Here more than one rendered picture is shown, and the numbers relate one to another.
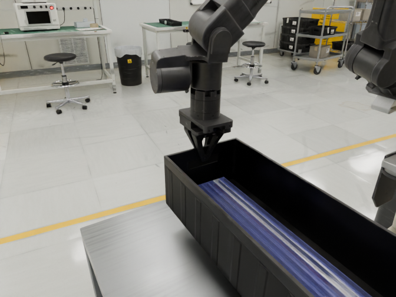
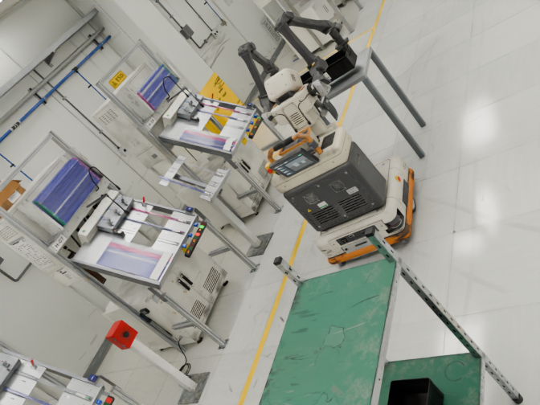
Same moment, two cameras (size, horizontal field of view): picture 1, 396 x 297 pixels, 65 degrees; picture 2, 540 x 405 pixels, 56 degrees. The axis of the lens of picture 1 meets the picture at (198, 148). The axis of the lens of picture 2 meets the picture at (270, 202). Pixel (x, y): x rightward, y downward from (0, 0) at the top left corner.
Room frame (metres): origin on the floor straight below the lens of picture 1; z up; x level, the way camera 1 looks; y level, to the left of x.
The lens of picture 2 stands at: (3.39, -2.27, 2.03)
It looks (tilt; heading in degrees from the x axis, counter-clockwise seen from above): 24 degrees down; 160
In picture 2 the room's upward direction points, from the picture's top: 44 degrees counter-clockwise
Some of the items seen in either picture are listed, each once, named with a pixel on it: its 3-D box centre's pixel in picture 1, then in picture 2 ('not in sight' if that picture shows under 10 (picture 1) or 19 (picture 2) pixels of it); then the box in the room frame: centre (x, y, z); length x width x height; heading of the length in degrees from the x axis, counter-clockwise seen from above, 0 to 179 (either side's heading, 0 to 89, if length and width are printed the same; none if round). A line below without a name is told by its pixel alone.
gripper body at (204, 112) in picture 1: (205, 105); (339, 40); (0.56, -0.01, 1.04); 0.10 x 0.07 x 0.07; 31
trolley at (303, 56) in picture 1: (322, 39); not in sight; (5.50, -2.10, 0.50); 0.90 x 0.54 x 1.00; 130
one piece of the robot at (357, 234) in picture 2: not in sight; (357, 235); (0.88, -1.07, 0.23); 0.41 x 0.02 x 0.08; 31
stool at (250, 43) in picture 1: (253, 62); not in sight; (4.66, -0.82, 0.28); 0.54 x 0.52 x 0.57; 48
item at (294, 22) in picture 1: (297, 38); not in sight; (6.56, -2.01, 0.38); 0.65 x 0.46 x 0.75; 28
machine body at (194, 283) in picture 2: not in sight; (169, 295); (-0.78, -1.98, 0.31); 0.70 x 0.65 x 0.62; 115
